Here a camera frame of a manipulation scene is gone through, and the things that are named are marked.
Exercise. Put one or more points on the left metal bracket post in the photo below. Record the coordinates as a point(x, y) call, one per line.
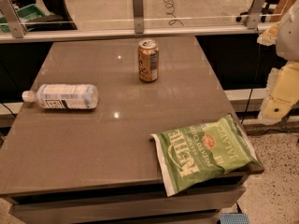
point(16, 28)

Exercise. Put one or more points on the right metal bracket post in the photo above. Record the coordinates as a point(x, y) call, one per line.
point(254, 14)

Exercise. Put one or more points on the clear plastic water bottle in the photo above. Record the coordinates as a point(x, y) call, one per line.
point(64, 96)

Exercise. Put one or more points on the orange soda can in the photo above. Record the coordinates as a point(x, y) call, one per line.
point(148, 60)

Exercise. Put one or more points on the middle metal bracket post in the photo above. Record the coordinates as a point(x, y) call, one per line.
point(138, 13)

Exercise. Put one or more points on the green plastic bin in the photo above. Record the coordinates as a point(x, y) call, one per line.
point(26, 13)

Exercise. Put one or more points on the clear acrylic barrier panel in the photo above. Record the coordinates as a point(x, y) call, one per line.
point(102, 19)

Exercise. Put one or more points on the blue textured pad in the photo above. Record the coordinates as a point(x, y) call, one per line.
point(227, 218)

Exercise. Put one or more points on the metal bracket post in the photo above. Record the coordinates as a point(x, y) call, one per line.
point(138, 13)
point(254, 14)
point(16, 28)

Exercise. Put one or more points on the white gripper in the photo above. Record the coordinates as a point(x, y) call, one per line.
point(289, 38)

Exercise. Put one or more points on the green Kettle chips bag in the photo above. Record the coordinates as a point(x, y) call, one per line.
point(198, 153)

